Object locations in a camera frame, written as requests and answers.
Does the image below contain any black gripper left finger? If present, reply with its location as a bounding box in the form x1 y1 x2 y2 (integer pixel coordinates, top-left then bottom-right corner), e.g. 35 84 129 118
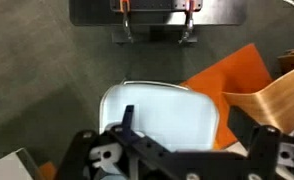
113 104 172 162

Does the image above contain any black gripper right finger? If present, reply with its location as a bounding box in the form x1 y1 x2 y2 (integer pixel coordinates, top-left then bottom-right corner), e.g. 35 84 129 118
227 105 282 158

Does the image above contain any bentwood walnut stool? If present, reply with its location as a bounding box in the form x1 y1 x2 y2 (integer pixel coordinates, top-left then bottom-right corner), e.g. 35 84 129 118
221 63 294 134
276 46 294 76

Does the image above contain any orange black bar clamp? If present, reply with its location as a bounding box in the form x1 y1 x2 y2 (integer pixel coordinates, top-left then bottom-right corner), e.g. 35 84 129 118
118 0 135 44
178 0 196 45

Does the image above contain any black robot stand platform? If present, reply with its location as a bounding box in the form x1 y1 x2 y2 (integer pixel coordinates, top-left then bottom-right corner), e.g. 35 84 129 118
69 0 248 45

